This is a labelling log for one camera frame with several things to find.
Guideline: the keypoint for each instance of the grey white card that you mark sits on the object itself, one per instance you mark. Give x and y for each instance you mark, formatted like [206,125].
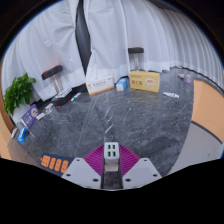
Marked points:
[14,133]

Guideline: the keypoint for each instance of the white charger block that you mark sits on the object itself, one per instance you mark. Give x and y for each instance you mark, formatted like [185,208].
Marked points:
[111,155]

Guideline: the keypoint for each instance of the black stool red-rimmed seat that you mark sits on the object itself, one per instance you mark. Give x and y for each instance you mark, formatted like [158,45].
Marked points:
[51,71]
[136,50]

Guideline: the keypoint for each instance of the white pen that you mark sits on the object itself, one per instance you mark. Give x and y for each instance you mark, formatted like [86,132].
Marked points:
[74,97]

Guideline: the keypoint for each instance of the white box orange print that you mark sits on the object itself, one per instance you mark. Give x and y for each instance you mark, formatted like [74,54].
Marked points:
[100,85]

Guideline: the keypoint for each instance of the white book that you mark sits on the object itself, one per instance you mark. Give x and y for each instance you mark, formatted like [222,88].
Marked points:
[64,92]

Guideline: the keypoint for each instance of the purple box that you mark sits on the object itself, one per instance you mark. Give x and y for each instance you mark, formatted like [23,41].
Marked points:
[30,116]

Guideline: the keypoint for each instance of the small purple cup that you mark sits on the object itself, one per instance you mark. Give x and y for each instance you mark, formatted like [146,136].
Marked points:
[187,79]

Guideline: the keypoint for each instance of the blue power strip orange sockets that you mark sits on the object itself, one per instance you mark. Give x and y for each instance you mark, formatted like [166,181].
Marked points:
[55,163]

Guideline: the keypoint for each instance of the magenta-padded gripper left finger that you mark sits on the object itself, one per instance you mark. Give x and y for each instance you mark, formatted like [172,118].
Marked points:
[78,171]

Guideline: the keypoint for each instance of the small blue white box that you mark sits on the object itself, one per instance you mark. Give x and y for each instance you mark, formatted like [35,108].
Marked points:
[121,84]

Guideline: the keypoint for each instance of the yellow box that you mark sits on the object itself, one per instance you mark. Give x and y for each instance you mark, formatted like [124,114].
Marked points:
[144,81]

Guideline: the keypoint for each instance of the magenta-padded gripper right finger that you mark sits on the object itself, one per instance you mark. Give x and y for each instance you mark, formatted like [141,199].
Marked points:
[145,171]

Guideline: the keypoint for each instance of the green potted plant white pot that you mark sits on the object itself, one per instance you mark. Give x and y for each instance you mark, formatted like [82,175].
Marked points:
[18,91]

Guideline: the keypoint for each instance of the white curtain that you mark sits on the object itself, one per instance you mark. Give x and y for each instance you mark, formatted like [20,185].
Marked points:
[146,30]
[46,43]

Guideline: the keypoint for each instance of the printed card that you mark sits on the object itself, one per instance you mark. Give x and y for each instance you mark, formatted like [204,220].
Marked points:
[49,108]

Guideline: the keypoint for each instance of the white tube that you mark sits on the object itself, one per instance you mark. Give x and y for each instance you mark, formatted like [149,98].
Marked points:
[171,95]

